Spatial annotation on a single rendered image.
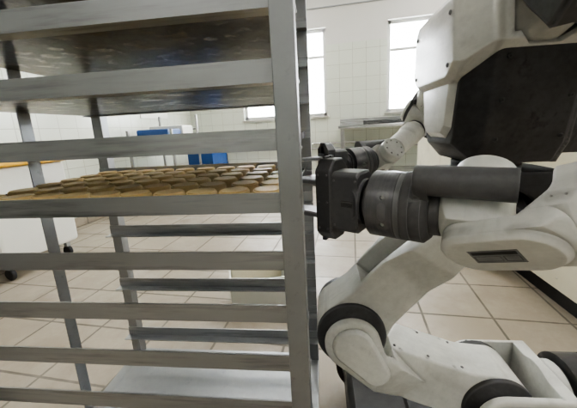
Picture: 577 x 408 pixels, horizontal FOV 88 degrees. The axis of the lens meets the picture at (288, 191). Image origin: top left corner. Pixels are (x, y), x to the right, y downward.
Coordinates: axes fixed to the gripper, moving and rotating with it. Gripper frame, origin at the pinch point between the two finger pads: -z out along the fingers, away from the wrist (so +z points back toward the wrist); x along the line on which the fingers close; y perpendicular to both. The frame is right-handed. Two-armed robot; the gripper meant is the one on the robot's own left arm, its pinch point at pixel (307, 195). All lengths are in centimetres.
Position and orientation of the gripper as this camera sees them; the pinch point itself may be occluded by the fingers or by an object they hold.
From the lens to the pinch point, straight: 47.5
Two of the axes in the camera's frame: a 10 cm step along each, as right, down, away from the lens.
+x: -0.5, -9.8, -2.1
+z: 8.1, 0.8, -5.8
